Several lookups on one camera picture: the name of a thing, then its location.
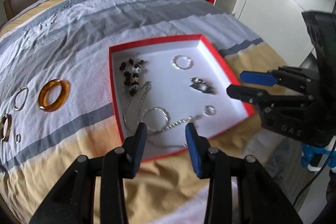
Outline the twisted silver hoop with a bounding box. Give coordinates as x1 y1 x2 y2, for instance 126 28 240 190
140 107 170 134
172 55 193 71

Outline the small silver gold ring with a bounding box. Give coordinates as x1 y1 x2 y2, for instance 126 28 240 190
204 105 217 117

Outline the long silver chain necklace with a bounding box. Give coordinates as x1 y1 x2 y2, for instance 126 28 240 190
122 81 204 148

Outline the black white beaded bracelet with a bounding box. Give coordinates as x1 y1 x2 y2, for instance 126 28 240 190
118 52 148 97

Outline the silver wristwatch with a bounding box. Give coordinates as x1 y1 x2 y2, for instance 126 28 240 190
190 77 215 94

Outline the red shallow box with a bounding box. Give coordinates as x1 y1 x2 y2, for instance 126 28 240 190
109 34 254 161

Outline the striped bed duvet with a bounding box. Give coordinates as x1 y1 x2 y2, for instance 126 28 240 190
1 0 311 223

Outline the amber orange bangle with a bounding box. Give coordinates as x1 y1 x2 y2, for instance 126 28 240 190
38 79 70 112

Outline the thin silver bangle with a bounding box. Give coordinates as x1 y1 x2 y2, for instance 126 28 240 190
13 86 29 111

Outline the brown tortoiseshell bangle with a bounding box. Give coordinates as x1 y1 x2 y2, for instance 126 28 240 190
0 113 12 141

